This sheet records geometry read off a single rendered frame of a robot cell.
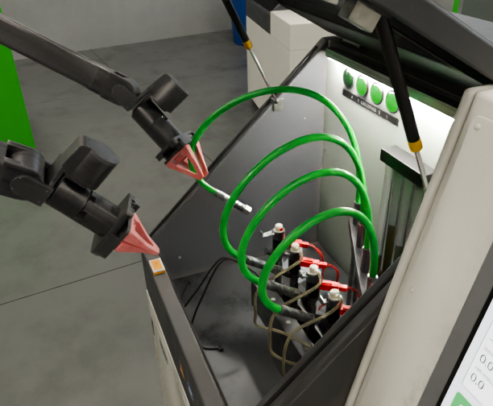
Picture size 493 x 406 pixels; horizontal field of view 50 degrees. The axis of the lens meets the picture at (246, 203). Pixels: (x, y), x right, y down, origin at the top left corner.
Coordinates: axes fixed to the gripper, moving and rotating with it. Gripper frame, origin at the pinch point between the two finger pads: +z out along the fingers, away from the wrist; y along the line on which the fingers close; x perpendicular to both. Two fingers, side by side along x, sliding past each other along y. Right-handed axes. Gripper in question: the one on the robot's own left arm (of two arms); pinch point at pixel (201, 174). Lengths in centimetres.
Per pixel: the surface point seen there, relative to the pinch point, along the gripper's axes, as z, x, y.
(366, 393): 48, -8, -28
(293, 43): -44, 7, 274
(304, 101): 2.4, -20.3, 34.0
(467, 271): 36, -36, -37
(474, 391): 48, -27, -42
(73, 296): -11, 150, 105
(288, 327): 36.8, 5.6, -7.9
